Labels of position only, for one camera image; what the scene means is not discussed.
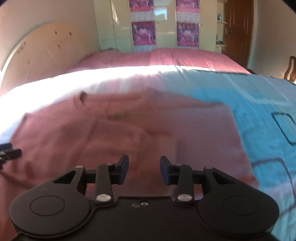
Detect pink long sleeve shirt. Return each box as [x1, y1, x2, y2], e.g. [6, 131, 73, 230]
[1, 89, 259, 240]

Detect blue patterned bed sheet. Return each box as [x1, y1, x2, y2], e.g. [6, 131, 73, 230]
[1, 66, 295, 240]

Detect cream wooden headboard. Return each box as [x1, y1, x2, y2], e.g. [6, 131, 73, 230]
[1, 22, 97, 94]

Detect pink pillow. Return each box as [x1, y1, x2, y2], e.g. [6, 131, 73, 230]
[68, 50, 127, 72]

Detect pink quilt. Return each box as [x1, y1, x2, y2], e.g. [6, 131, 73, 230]
[112, 48, 250, 74]

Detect lower right purple poster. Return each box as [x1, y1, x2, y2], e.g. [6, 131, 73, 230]
[177, 22, 199, 48]

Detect purple poster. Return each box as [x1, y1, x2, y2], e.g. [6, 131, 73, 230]
[176, 0, 200, 13]
[132, 21, 156, 46]
[177, 22, 199, 48]
[129, 0, 154, 12]

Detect lower left purple poster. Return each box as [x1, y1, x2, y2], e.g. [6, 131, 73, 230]
[132, 21, 156, 46]

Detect brown wooden chair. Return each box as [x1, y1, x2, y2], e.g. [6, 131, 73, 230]
[284, 56, 296, 83]

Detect cream glossy wardrobe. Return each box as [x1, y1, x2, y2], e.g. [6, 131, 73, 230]
[93, 1, 227, 53]

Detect upper right purple poster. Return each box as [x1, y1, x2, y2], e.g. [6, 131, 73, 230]
[176, 0, 200, 13]

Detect upper left purple poster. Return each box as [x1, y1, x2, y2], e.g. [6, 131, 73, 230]
[129, 0, 154, 12]

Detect brown wooden door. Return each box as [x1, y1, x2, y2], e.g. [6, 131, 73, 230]
[222, 0, 254, 67]

